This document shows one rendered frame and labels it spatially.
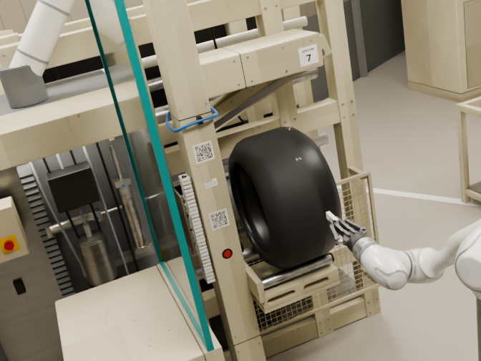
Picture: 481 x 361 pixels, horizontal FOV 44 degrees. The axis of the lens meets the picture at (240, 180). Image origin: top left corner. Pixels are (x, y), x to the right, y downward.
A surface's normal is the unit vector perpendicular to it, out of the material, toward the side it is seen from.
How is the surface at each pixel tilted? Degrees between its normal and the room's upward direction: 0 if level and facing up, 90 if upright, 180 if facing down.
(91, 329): 0
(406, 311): 0
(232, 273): 90
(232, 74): 90
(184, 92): 90
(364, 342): 0
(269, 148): 21
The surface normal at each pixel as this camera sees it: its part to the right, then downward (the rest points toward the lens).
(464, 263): -0.71, 0.34
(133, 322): -0.19, -0.90
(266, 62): 0.35, 0.29
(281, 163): 0.07, -0.51
